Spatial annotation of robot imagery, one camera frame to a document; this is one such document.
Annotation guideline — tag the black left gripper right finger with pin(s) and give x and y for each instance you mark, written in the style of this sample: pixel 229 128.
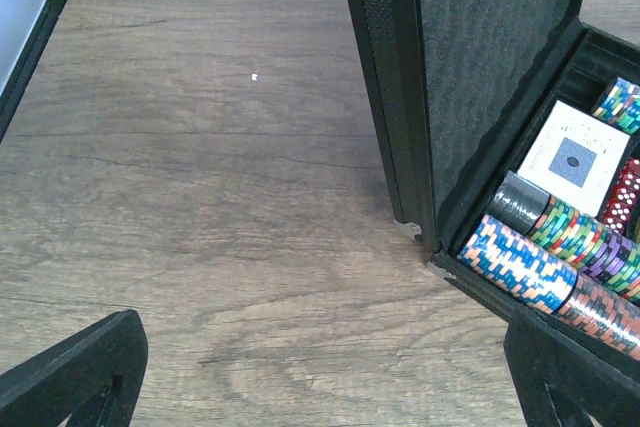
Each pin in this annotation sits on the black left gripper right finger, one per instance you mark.
pixel 563 377

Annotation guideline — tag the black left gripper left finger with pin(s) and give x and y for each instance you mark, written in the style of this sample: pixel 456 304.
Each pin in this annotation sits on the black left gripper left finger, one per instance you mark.
pixel 92 378

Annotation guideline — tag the blue orange chip row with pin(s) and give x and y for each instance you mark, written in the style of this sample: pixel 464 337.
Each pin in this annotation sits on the blue orange chip row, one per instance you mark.
pixel 541 281

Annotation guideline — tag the black poker set case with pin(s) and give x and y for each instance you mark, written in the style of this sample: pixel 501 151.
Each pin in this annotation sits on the black poker set case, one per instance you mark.
pixel 458 89

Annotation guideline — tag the mixed colour chip row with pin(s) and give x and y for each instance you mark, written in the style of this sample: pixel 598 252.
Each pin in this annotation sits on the mixed colour chip row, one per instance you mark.
pixel 575 237

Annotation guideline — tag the red dice row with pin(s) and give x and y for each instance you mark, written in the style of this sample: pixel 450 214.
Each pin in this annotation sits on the red dice row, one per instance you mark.
pixel 623 199

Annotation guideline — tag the white playing card deck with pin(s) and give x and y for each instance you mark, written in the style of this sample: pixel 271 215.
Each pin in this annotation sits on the white playing card deck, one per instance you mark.
pixel 574 158

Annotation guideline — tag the orange poker chip stack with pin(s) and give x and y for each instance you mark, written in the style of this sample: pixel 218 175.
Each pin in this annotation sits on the orange poker chip stack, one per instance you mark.
pixel 618 106

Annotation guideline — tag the black enclosure frame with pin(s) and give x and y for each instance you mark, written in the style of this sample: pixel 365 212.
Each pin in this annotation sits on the black enclosure frame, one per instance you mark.
pixel 26 26

